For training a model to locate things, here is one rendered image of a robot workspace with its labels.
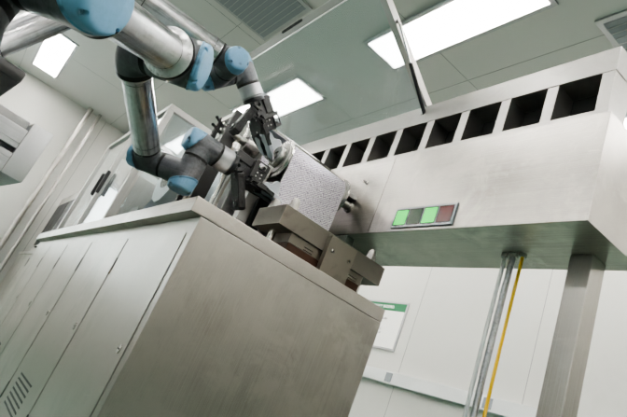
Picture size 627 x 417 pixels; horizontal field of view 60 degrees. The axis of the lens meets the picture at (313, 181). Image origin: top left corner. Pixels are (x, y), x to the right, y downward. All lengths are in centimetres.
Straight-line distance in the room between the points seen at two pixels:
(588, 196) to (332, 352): 75
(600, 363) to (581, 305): 251
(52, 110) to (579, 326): 662
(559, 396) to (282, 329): 65
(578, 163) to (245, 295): 86
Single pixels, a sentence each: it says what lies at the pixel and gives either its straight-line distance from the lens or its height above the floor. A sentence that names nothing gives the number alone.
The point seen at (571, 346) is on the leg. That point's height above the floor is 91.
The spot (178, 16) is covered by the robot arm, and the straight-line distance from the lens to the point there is 163.
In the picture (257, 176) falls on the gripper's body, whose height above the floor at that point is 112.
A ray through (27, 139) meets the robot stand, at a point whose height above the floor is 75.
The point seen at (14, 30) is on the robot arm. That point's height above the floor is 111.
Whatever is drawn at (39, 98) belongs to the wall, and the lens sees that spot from 734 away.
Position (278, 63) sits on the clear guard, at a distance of 260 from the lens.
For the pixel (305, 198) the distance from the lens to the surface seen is 178.
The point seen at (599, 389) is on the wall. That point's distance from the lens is 389.
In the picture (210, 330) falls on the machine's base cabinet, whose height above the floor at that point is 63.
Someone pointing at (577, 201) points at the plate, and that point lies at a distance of 137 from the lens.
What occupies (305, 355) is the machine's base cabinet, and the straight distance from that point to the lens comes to 149.
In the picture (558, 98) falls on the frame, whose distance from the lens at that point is 163.
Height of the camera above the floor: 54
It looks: 22 degrees up
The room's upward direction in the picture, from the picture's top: 24 degrees clockwise
